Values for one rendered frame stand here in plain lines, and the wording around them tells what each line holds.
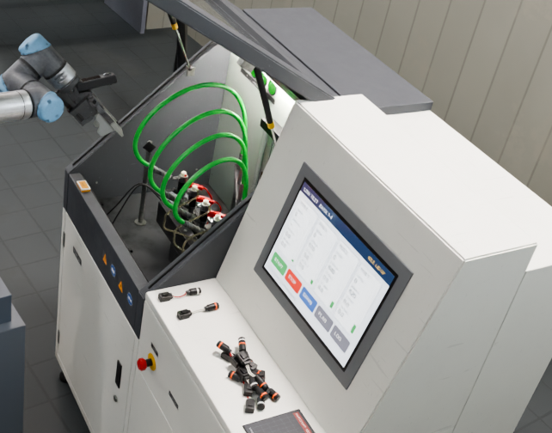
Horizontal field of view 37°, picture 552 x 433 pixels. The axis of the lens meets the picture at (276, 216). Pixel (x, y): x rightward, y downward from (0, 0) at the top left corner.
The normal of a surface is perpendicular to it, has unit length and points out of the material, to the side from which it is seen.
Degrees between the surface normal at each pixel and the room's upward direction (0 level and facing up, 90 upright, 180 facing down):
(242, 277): 76
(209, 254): 90
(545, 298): 90
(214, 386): 0
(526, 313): 90
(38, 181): 0
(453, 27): 90
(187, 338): 0
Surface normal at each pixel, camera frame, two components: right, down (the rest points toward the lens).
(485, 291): 0.48, 0.57
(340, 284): -0.79, -0.05
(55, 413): 0.18, -0.81
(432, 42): -0.80, 0.21
